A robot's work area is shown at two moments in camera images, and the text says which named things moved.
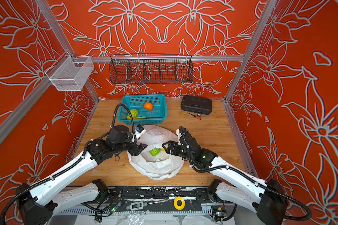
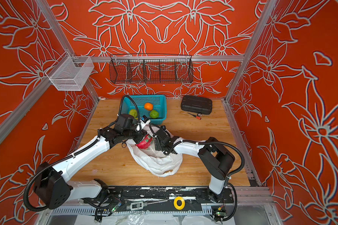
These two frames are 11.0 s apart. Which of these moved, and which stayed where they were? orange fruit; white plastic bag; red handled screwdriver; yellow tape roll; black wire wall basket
Moved: white plastic bag
Stayed: red handled screwdriver; orange fruit; black wire wall basket; yellow tape roll
